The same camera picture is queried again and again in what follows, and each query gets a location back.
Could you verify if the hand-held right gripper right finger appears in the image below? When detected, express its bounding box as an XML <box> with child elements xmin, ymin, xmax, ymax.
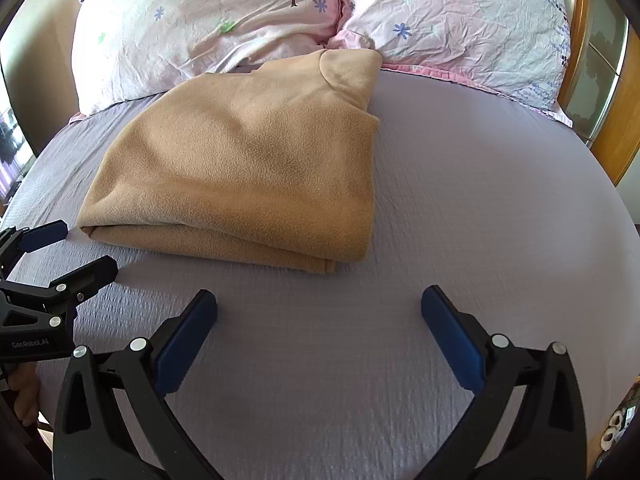
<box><xmin>418</xmin><ymin>285</ymin><xmax>588</xmax><ymax>480</ymax></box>

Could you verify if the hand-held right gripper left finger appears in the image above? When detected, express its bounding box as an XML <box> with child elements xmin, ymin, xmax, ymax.
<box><xmin>52</xmin><ymin>289</ymin><xmax>223</xmax><ymax>480</ymax></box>

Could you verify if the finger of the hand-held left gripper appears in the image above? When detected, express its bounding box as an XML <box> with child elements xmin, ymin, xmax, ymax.
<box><xmin>0</xmin><ymin>220</ymin><xmax>69</xmax><ymax>281</ymax></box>
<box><xmin>0</xmin><ymin>255</ymin><xmax>119</xmax><ymax>322</ymax></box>

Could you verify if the tan fleece garment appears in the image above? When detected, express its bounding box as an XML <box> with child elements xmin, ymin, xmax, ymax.
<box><xmin>77</xmin><ymin>49</ymin><xmax>384</xmax><ymax>276</ymax></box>

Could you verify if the person's left hand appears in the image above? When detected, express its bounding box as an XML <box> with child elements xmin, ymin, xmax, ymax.
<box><xmin>11</xmin><ymin>361</ymin><xmax>42</xmax><ymax>427</ymax></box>

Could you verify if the lavender bed sheet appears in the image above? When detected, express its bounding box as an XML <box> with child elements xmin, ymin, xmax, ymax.
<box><xmin>0</xmin><ymin>67</ymin><xmax>640</xmax><ymax>480</ymax></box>

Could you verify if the pink pillow with tree print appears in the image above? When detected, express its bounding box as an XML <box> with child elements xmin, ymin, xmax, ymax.
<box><xmin>71</xmin><ymin>0</ymin><xmax>346</xmax><ymax>116</ymax></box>

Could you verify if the wooden headboard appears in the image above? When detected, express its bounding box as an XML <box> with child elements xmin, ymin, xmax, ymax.
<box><xmin>556</xmin><ymin>0</ymin><xmax>640</xmax><ymax>187</ymax></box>

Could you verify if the pink floral pillow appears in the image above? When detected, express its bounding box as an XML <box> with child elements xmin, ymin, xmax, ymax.
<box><xmin>327</xmin><ymin>0</ymin><xmax>574</xmax><ymax>127</ymax></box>

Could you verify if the glass cabinet door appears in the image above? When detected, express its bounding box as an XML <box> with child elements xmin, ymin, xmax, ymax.
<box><xmin>564</xmin><ymin>0</ymin><xmax>629</xmax><ymax>146</ymax></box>

